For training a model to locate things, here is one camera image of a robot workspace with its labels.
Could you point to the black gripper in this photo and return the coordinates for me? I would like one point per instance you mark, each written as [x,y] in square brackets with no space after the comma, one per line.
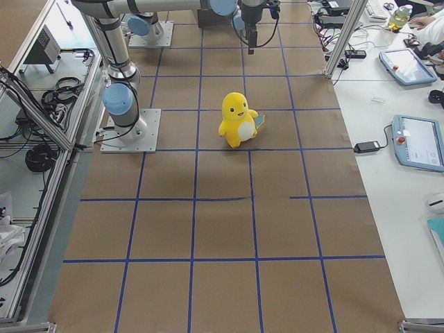
[252,14]

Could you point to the yellow plush penguin toy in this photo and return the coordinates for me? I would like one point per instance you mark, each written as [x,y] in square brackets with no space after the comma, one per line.
[239,122]

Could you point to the yellow drink bottle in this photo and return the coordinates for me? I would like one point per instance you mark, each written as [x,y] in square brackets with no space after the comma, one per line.
[399,18]

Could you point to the far teach pendant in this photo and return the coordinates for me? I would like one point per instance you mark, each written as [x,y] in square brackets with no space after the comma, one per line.
[406,67]

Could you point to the teach pendant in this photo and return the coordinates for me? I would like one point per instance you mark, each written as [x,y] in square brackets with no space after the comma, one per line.
[418,142]
[406,67]

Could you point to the black power brick on desk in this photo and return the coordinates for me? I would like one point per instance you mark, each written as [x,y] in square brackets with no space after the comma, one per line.
[367,147]

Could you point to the near teach pendant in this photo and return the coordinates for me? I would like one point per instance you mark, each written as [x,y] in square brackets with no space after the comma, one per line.
[418,142]

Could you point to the grey electronics box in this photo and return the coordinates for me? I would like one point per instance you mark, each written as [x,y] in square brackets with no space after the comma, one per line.
[45,51]

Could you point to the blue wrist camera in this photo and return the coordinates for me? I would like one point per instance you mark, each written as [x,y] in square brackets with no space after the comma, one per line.
[274,7]

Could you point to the aluminium frame post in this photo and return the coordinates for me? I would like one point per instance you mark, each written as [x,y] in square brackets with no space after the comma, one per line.
[355,12]

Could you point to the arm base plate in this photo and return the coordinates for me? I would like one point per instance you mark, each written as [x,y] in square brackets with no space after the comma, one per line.
[152,33]
[142,137]

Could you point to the aluminium side frame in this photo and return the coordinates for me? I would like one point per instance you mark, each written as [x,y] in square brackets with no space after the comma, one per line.
[32,194]

